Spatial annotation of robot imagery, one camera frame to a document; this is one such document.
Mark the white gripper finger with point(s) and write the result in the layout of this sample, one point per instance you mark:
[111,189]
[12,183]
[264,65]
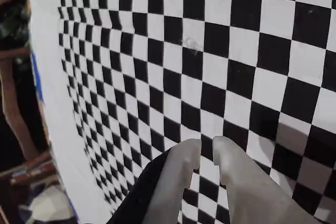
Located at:
[249,195]

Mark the blue tape strip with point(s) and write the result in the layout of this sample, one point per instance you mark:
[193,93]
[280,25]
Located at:
[73,208]
[38,77]

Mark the black white checkered mat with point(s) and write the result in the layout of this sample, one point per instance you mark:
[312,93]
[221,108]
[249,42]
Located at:
[236,51]

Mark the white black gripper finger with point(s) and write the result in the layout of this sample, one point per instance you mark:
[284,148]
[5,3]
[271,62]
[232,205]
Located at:
[162,195]

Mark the white blue paper penguin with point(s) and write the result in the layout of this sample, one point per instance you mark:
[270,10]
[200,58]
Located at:
[50,203]

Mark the brown wooden chair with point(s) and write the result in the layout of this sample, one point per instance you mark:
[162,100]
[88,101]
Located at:
[15,108]

